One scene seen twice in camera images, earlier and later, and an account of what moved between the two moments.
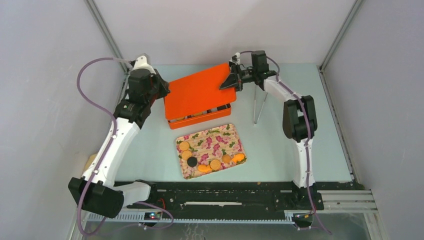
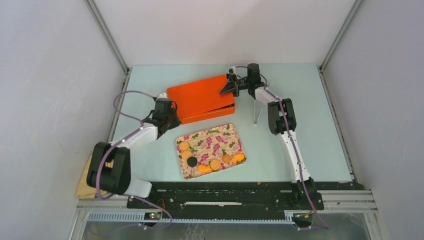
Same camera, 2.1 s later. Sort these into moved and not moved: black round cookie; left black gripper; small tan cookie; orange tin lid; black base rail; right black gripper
Moved: left black gripper; orange tin lid; right black gripper
Not moved: black round cookie; small tan cookie; black base rail
